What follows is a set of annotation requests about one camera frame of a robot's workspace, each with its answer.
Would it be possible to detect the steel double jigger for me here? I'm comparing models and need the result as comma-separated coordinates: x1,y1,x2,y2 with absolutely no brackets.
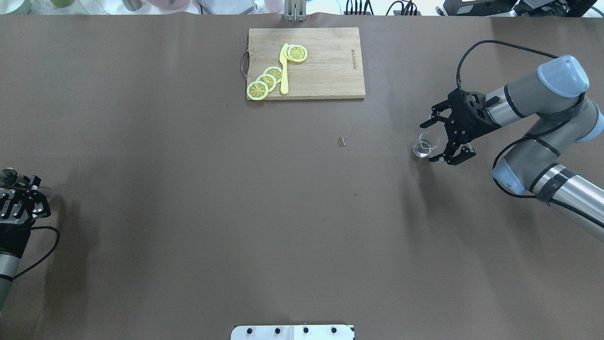
0,168,53,196

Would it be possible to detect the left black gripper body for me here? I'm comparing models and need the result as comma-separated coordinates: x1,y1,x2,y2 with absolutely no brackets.
0,209,33,258

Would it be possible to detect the yellow plastic knife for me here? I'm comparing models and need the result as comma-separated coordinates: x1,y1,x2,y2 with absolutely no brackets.
278,43,289,95

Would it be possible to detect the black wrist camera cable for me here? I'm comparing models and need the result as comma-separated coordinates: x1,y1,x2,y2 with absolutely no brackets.
455,40,559,91

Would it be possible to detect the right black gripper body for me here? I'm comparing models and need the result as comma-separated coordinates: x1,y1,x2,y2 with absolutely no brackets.
445,89,501,144

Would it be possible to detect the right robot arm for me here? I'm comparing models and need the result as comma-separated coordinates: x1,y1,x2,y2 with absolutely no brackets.
420,55,603,241

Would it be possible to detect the lemon slice front top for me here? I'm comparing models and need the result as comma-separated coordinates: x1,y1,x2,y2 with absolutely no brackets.
289,44,308,63

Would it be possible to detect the bamboo cutting board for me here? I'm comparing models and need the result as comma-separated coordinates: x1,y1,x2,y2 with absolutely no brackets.
247,27,365,100

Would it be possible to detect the lemon slice front under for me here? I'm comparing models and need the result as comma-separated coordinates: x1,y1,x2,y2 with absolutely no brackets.
282,44,293,61

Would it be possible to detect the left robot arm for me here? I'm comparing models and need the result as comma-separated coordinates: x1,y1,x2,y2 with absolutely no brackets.
0,168,51,304

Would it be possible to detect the aluminium frame post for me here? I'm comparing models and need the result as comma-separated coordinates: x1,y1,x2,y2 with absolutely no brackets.
284,0,308,22

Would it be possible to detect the clear glass measuring cup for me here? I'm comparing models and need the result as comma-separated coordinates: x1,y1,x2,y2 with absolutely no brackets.
412,131,440,158

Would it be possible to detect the white camera mast base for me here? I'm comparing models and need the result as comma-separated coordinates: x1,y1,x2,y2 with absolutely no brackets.
230,324,356,340

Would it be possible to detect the lemon slice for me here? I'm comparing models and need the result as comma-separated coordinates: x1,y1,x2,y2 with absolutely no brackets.
263,66,283,84
256,73,280,93
289,44,308,63

